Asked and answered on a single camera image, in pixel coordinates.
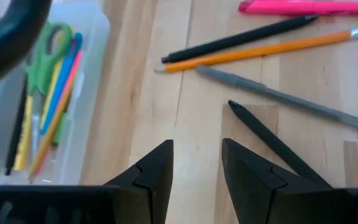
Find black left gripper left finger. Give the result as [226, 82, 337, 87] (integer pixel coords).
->
[103, 139, 175, 224]

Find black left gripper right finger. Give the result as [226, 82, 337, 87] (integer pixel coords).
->
[221, 138, 344, 224]

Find black capped pen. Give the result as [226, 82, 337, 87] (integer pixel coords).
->
[227, 99, 333, 189]
[4, 77, 28, 176]

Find grey pen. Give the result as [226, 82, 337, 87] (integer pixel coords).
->
[196, 65, 358, 136]

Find green highlighter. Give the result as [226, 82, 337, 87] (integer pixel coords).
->
[52, 111, 70, 146]

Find pens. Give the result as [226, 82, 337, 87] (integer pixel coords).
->
[28, 51, 83, 183]

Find orange pencil with eraser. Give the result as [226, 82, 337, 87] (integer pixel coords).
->
[154, 24, 358, 74]

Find clear plastic supply box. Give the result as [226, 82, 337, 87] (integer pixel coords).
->
[0, 0, 111, 188]

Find yellow highlighter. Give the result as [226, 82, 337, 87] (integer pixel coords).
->
[13, 95, 34, 171]
[40, 58, 64, 128]

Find blue highlighter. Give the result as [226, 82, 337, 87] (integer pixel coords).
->
[39, 32, 84, 136]

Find slim black pen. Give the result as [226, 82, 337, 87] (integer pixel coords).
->
[161, 14, 319, 64]

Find green handled scissors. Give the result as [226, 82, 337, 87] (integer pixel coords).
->
[25, 22, 75, 150]

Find pink highlighter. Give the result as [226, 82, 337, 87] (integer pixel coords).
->
[237, 0, 358, 17]

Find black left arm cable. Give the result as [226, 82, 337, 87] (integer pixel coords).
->
[0, 0, 53, 88]

